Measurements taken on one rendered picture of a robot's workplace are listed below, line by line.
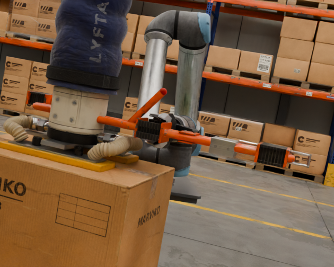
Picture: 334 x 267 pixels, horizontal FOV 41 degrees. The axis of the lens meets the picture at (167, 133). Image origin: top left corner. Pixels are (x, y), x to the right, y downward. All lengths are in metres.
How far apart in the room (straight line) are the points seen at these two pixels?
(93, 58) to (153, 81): 0.45
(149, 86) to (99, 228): 0.69
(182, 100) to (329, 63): 6.66
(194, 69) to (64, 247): 0.99
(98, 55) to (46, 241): 0.53
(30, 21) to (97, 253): 8.74
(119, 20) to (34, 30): 8.38
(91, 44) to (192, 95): 0.78
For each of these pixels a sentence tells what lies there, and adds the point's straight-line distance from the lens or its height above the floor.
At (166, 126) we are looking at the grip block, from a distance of 1.31.
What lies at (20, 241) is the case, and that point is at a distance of 1.33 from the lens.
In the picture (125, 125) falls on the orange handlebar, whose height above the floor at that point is 1.07.
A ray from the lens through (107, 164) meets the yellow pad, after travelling 1.29.
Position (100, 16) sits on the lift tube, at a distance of 1.33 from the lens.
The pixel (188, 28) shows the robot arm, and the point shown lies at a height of 1.45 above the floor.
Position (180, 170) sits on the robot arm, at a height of 0.93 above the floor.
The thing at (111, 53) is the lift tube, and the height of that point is 1.27.
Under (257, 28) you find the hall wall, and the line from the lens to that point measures 9.89.
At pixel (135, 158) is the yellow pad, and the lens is 1.48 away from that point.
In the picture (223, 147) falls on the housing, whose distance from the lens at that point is 1.25.
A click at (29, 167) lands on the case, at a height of 0.93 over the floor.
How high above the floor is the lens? 1.21
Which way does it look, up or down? 6 degrees down
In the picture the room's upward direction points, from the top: 10 degrees clockwise
